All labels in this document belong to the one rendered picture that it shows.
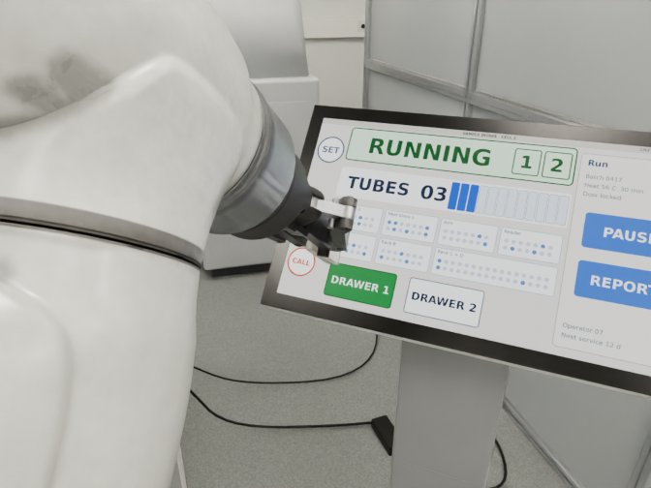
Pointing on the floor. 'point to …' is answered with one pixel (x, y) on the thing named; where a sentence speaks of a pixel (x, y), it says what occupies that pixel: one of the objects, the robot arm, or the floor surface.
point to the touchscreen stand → (445, 418)
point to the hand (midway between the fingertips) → (325, 244)
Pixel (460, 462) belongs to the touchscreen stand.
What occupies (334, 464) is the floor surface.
